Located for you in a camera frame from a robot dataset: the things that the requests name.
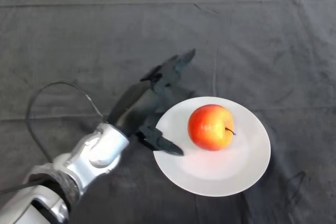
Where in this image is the white round plate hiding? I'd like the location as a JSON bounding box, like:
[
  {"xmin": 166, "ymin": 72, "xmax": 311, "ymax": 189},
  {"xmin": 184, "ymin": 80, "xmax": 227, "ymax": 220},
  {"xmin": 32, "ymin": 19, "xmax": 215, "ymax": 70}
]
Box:
[{"xmin": 153, "ymin": 96, "xmax": 271, "ymax": 197}]

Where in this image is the black cloth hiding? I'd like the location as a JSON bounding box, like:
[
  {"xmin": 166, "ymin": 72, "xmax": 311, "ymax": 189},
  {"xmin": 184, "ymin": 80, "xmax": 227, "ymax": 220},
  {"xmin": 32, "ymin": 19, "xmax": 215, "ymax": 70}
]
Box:
[{"xmin": 0, "ymin": 0, "xmax": 336, "ymax": 224}]

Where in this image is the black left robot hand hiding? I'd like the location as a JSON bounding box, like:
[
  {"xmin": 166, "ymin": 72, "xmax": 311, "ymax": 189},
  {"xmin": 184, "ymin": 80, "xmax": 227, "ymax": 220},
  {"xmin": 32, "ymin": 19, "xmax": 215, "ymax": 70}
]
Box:
[{"xmin": 108, "ymin": 48, "xmax": 197, "ymax": 157}]

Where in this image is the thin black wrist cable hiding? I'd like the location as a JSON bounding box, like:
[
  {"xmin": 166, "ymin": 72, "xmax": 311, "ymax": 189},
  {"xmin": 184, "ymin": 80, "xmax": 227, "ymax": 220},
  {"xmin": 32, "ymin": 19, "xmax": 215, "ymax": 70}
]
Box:
[{"xmin": 0, "ymin": 81, "xmax": 109, "ymax": 196}]

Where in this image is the red yellow apple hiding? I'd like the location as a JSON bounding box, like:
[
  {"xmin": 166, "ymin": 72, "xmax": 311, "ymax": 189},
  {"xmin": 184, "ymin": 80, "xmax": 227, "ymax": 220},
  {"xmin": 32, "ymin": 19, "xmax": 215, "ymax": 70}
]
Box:
[{"xmin": 187, "ymin": 104, "xmax": 236, "ymax": 152}]

